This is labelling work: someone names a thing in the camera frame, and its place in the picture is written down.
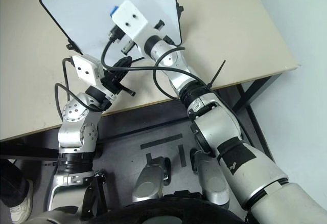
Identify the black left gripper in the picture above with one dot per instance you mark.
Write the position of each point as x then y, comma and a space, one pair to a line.
113, 80

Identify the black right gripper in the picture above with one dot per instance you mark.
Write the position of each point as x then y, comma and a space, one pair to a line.
117, 34

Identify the blue whiteboard eraser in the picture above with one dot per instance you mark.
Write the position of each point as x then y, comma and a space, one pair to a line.
114, 10

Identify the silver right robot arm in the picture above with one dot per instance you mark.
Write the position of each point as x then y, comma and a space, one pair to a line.
217, 121

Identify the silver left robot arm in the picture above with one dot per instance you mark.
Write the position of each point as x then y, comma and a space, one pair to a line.
74, 129

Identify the long black floor tape strip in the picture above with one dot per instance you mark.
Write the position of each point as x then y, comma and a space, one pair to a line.
161, 141

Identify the short black floor tape strip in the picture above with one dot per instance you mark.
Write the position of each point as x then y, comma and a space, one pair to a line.
182, 155
149, 158

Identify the silver left robot foot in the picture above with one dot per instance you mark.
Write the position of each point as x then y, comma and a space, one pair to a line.
150, 180

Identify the silver robot foot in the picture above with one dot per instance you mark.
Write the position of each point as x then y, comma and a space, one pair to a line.
150, 180
210, 180

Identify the silver right robot foot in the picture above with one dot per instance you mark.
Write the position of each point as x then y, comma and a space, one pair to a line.
210, 180

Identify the black robot torso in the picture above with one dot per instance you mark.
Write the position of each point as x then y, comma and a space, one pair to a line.
163, 212

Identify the dark trouser leg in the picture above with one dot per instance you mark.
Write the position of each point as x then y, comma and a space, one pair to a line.
11, 183

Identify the white sneaker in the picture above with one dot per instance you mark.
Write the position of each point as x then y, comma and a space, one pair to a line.
21, 206

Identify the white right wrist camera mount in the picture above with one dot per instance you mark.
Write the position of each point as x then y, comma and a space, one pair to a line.
130, 17

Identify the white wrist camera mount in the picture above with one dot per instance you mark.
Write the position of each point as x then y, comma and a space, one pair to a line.
130, 17
87, 68

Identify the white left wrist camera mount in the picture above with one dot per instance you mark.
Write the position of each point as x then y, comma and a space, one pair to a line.
87, 68

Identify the white whiteboard with black frame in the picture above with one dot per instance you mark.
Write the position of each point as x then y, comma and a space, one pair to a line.
84, 9

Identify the black metal table frame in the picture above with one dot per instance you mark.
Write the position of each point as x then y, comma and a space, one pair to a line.
143, 116

